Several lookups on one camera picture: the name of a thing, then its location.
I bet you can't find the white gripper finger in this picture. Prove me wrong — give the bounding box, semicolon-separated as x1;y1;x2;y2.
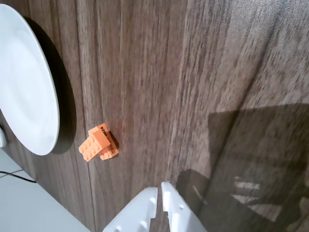
161;181;207;232
102;186;158;232

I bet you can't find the plain orange lego block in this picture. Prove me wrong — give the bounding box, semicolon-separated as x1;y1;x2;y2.
78;131;110;161

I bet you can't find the orange lego block black print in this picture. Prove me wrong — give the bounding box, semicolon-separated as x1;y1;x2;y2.
87;123;120;161

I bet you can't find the white round plate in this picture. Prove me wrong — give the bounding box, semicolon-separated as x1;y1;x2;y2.
0;4;60;156

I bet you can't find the white round object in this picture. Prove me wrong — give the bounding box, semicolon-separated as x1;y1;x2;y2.
0;125;8;148

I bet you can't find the thin black cable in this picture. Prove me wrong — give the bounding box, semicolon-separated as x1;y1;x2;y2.
0;170;37;184

